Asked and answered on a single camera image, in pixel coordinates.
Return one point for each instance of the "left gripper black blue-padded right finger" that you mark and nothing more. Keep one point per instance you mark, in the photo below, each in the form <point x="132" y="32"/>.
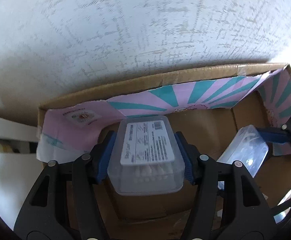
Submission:
<point x="228" y="203"/>

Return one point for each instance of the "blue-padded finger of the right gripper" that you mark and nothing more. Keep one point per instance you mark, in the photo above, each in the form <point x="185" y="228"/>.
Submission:
<point x="274" y="135"/>

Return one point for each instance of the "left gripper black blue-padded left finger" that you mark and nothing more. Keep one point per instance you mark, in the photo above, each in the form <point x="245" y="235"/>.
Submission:
<point x="62" y="202"/>

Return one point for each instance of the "clear plastic floss box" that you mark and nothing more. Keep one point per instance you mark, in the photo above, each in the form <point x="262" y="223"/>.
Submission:
<point x="248" y="147"/>

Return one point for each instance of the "clear cotton swab box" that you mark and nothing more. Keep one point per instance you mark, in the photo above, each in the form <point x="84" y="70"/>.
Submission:
<point x="146" y="159"/>

